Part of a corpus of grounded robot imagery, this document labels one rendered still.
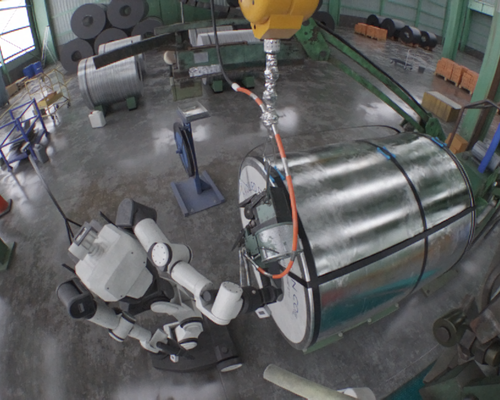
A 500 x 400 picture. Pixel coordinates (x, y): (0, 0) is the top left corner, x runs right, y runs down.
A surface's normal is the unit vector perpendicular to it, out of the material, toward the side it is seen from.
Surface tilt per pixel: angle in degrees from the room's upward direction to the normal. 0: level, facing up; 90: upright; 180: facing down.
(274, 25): 113
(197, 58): 90
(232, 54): 90
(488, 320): 90
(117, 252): 36
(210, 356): 0
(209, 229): 0
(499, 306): 0
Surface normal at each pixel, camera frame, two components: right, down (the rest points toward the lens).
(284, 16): 0.29, 0.89
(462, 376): -0.01, -0.72
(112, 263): 0.37, -0.28
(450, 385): -0.95, 0.22
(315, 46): 0.14, 0.68
